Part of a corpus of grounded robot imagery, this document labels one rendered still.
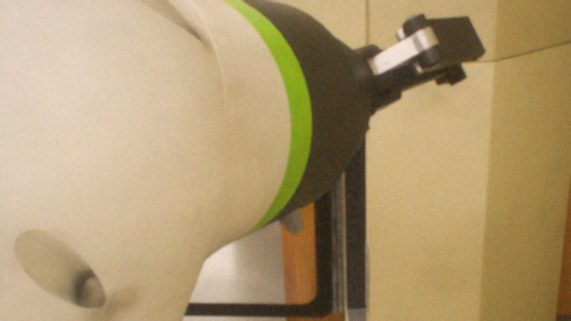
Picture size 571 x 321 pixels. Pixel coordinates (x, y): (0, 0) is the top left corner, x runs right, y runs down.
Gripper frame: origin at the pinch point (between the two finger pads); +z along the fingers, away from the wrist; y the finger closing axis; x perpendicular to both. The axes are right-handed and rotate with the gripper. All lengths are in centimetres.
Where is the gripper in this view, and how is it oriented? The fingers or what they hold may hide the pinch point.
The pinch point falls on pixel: (393, 90)
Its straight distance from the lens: 49.3
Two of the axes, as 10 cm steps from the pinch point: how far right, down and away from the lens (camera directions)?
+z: 4.0, -2.0, 8.9
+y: -8.0, 4.0, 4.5
